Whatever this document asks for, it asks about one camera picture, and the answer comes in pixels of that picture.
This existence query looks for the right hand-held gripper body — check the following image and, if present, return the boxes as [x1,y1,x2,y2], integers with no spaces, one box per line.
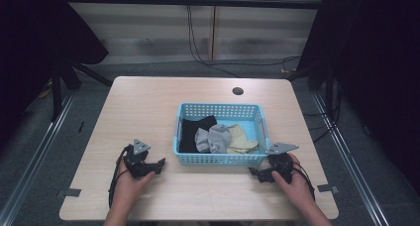
[264,142,300,184]

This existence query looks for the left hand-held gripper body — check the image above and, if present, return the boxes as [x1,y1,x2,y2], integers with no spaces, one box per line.
[123,139,159,180]

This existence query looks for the light blue plastic basket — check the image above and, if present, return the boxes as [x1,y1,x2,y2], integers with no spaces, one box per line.
[171,102,271,167]

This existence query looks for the person's left hand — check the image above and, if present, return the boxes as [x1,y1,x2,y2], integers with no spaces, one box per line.
[113,160,157,202]

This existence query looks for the person's right hand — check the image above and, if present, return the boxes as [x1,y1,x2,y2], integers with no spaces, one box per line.
[271,153,315,209]

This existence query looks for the black sock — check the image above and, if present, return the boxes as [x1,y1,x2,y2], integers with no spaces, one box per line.
[178,115,218,154]

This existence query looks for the beige sock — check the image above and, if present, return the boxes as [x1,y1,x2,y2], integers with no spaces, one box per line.
[226,123,260,156]

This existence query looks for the small grey sock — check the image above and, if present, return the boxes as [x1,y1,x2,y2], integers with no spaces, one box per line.
[194,127,211,154]

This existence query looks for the grey tape piece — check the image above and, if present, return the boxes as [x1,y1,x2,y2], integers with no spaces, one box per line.
[63,187,82,198]
[317,183,340,194]

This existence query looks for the large grey sock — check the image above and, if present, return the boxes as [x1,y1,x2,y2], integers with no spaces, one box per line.
[207,123,233,155]

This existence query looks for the black metal stand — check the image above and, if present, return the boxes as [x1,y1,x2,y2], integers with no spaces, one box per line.
[49,58,114,123]

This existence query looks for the black curtain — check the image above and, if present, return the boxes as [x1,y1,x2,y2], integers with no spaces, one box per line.
[296,0,420,195]
[0,0,110,148]

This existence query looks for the black horizontal bar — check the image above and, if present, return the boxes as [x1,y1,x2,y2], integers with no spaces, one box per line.
[52,0,324,11]

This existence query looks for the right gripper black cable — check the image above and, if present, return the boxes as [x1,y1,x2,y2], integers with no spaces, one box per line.
[289,161,317,201]

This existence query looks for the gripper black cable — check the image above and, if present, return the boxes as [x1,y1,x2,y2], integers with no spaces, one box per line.
[107,146,134,209]
[289,161,317,201]

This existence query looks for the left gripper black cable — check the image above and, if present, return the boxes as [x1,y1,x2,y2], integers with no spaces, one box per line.
[107,146,134,209]

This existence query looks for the black floor cable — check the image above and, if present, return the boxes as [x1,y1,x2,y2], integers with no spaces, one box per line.
[302,86,343,145]

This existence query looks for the metal floor rail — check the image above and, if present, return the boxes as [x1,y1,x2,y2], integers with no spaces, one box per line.
[311,91,391,226]
[0,92,76,226]

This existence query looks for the black wall cable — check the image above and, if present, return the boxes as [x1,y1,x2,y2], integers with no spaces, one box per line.
[185,0,302,79]

